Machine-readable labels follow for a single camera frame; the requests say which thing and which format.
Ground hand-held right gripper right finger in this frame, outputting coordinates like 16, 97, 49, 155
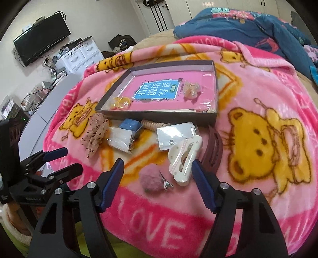
191, 159, 290, 258

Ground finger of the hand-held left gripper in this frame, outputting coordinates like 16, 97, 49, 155
21, 147, 69, 169
46, 163, 83, 185

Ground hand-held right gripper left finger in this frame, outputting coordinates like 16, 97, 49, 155
28, 158, 125, 258

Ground dotted mesh hair bow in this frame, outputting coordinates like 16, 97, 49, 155
81, 113, 110, 158

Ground white claw hair clip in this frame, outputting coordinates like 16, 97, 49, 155
168, 135, 204, 186

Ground white earring card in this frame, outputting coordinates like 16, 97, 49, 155
156, 122, 198, 151

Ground small blue box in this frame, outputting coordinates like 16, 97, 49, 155
119, 118, 143, 139

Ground shallow grey cardboard box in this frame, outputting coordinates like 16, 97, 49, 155
94, 60, 219, 125

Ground maroon hair clip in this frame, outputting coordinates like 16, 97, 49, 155
200, 125, 223, 171

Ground pink bear printed blanket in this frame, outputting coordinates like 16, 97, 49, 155
43, 36, 318, 258

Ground pink pompom hair clip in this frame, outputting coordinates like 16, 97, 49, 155
139, 166, 174, 192

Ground clear plastic packet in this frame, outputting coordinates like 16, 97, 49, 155
107, 126, 134, 154

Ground white desk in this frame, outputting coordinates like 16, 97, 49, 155
18, 74, 83, 174

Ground clear plastic organizer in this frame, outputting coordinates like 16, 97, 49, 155
21, 83, 54, 116

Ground beige round cushion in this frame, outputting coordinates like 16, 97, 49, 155
2, 202, 34, 245

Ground peach pearl hair clip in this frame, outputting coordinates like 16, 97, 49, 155
183, 83, 202, 101

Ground white drawer cabinet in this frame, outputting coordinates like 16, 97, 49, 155
61, 37, 105, 75

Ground pink book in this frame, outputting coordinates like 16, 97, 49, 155
109, 68, 216, 111

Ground black bag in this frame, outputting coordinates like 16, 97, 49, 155
108, 35, 137, 50

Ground beige bed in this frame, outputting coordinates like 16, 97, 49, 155
129, 26, 318, 87

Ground blue floral quilt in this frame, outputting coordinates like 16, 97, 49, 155
173, 7, 318, 86

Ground purple cloth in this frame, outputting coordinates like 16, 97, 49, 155
303, 45, 318, 62

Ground beige spiral hair tie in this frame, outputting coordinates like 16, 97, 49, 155
141, 119, 173, 131

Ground yellow hair ties packet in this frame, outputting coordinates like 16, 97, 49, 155
111, 96, 132, 110

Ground black wall television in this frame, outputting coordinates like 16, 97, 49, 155
13, 13, 71, 67

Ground black hanging straps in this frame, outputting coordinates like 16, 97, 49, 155
146, 0, 167, 33

